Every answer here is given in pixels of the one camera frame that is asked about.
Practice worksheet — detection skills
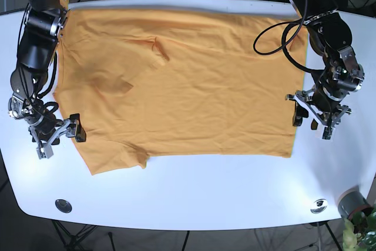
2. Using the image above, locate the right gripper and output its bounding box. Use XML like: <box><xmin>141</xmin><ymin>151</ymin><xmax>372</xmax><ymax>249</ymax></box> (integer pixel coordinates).
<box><xmin>8</xmin><ymin>92</ymin><xmax>86</xmax><ymax>159</ymax></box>

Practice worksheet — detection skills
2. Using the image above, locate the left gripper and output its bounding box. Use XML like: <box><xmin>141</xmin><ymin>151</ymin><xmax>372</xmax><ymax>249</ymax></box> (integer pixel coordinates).
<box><xmin>286</xmin><ymin>63</ymin><xmax>365</xmax><ymax>140</ymax></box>

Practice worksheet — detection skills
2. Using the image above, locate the orange T-shirt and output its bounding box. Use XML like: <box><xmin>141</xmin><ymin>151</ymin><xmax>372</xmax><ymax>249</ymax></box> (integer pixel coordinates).
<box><xmin>54</xmin><ymin>9</ymin><xmax>304</xmax><ymax>175</ymax></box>

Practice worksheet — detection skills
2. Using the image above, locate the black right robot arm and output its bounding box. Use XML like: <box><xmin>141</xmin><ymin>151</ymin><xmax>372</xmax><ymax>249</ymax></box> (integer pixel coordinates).
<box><xmin>8</xmin><ymin>0</ymin><xmax>86</xmax><ymax>159</ymax></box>

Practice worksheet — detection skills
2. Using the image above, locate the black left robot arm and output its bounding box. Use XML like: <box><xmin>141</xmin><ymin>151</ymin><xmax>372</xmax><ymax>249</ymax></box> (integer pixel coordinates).
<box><xmin>257</xmin><ymin>0</ymin><xmax>365</xmax><ymax>140</ymax></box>

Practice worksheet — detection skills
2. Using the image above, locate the left silver table grommet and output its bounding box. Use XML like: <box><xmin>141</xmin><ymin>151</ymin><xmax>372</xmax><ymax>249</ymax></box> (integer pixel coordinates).
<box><xmin>55</xmin><ymin>199</ymin><xmax>72</xmax><ymax>213</ymax></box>

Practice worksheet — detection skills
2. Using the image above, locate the silver table grommet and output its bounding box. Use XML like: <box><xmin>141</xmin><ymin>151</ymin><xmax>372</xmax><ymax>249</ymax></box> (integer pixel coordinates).
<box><xmin>55</xmin><ymin>199</ymin><xmax>72</xmax><ymax>213</ymax></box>
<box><xmin>310</xmin><ymin>199</ymin><xmax>328</xmax><ymax>214</ymax></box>

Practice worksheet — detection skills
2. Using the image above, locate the right silver table grommet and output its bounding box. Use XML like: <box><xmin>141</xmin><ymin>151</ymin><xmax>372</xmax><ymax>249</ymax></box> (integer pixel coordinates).
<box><xmin>310</xmin><ymin>199</ymin><xmax>328</xmax><ymax>214</ymax></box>

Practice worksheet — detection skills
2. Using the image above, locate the grey plant pot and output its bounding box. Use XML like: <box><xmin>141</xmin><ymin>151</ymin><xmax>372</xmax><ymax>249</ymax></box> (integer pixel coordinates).
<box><xmin>337</xmin><ymin>189</ymin><xmax>373</xmax><ymax>219</ymax></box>

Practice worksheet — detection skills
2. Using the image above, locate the green potted plant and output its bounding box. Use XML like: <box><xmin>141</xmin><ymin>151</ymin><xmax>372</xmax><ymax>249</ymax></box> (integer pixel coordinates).
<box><xmin>343</xmin><ymin>206</ymin><xmax>375</xmax><ymax>251</ymax></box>

